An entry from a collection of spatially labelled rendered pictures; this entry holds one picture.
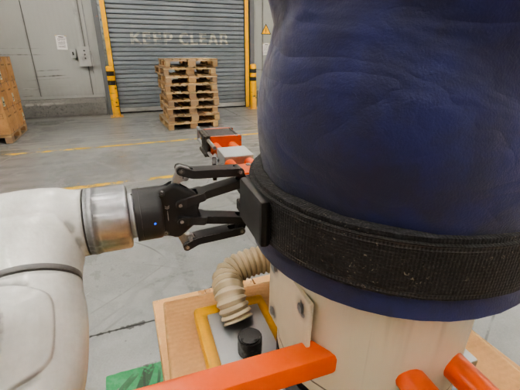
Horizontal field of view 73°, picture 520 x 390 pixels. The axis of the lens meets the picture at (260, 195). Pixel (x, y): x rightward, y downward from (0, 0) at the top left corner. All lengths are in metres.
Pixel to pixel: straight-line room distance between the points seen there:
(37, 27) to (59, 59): 0.73
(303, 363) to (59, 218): 0.33
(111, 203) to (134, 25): 9.09
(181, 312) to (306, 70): 0.42
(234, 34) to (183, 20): 1.34
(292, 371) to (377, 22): 0.23
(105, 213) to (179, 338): 0.19
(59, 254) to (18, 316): 0.09
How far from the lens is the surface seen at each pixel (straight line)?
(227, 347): 0.45
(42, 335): 0.42
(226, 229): 0.55
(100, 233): 0.48
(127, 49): 9.50
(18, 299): 0.43
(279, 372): 0.28
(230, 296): 0.46
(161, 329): 1.31
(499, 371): 0.55
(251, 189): 0.24
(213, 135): 0.83
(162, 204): 0.51
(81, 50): 9.45
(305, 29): 0.21
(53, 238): 0.47
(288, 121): 0.21
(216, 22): 9.86
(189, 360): 0.48
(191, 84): 7.11
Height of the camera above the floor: 1.41
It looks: 22 degrees down
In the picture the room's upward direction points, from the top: straight up
